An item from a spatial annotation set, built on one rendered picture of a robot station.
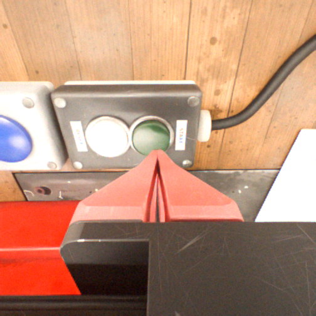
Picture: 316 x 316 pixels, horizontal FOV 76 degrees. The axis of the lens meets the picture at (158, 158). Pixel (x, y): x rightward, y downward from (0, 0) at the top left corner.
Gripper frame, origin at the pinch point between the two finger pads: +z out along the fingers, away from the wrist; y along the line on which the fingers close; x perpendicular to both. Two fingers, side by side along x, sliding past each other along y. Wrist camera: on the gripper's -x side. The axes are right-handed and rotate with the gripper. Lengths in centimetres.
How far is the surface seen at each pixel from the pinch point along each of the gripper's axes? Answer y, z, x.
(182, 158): -2.1, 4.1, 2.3
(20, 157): 10.6, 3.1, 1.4
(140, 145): 1.3, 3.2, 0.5
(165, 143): -0.6, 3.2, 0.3
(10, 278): 20.0, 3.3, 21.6
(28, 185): 14.2, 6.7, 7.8
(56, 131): 8.2, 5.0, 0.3
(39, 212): 12.9, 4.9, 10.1
